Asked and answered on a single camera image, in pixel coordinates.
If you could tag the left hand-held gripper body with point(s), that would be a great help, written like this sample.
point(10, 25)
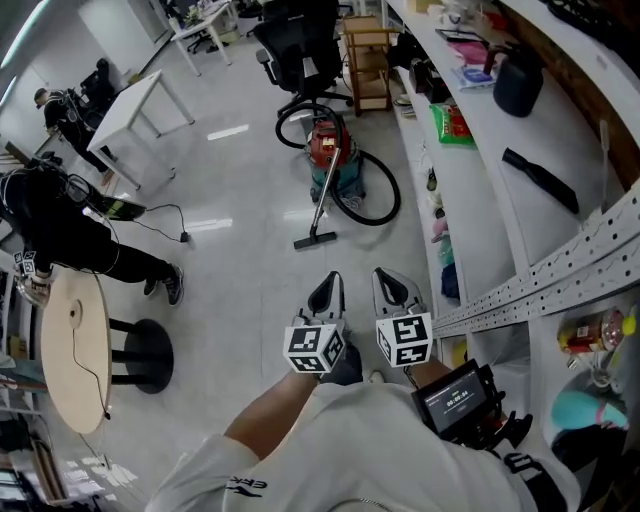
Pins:
point(312, 347)

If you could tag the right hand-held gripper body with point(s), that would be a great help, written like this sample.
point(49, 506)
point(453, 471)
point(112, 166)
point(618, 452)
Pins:
point(405, 340)

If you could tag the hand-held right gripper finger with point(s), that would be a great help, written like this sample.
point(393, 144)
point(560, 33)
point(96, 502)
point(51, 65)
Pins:
point(414, 296)
point(385, 290)

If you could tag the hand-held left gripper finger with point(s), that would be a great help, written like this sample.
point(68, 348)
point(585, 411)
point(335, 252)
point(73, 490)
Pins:
point(316, 300)
point(340, 300)

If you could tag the person's left forearm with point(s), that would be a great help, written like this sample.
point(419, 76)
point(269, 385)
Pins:
point(270, 415)

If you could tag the person's right forearm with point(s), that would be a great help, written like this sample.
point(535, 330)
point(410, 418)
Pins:
point(427, 375)

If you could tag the metal vacuum wand with nozzle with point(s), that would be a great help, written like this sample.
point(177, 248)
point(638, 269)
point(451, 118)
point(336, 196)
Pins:
point(325, 195)

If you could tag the red teal vacuum cleaner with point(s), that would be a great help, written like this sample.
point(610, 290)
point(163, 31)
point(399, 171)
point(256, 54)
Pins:
point(330, 150)

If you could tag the person's dark trousers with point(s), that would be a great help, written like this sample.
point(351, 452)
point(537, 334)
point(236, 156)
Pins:
point(345, 365)

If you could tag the person's right shoe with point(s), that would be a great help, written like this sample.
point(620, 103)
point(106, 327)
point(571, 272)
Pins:
point(376, 376)

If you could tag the teal folded cloth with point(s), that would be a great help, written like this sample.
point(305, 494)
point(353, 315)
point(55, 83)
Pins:
point(446, 250)

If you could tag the pink plush item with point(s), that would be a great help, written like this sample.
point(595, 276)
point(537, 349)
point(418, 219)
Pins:
point(440, 231)

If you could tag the black wrist-mounted screen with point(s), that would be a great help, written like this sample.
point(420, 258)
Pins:
point(455, 400)

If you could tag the person's white sweatshirt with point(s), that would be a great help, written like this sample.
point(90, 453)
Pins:
point(350, 450)

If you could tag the white metal shelving rack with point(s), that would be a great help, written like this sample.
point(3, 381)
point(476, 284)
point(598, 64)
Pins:
point(500, 225)

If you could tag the black crevice nozzle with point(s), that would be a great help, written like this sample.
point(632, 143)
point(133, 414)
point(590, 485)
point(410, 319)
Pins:
point(540, 180)

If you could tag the green snack bag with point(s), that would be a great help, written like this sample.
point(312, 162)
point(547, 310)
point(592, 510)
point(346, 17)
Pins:
point(452, 125)

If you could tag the red label drink bottle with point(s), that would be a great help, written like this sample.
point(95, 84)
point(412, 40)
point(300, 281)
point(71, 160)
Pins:
point(590, 332)

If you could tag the stack of plates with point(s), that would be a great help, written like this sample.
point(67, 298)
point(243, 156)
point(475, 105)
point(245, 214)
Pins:
point(404, 107)

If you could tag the teal spray bottle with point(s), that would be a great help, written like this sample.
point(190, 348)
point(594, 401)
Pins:
point(585, 410)

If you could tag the black round container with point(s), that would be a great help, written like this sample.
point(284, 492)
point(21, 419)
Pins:
point(590, 450)

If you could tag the wooden trolley cart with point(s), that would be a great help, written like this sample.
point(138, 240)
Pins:
point(370, 75)

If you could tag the blue white packet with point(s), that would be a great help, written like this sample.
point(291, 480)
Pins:
point(475, 77)

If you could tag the black cylindrical container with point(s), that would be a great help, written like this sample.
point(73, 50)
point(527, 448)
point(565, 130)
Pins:
point(517, 85)

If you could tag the round wooden table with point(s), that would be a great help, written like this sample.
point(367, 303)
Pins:
point(75, 360)

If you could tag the pink cloth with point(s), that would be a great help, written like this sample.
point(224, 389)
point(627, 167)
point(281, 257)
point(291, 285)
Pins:
point(467, 52)

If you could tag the black mesh office chair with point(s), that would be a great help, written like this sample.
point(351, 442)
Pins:
point(300, 50)

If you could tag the white rectangular desk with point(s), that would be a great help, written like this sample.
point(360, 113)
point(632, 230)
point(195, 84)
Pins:
point(125, 110)
point(205, 25)

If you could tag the white mug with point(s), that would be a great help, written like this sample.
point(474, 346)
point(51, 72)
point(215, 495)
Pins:
point(451, 17)

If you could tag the black picture frame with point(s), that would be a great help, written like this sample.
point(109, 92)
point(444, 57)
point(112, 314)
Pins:
point(457, 35)

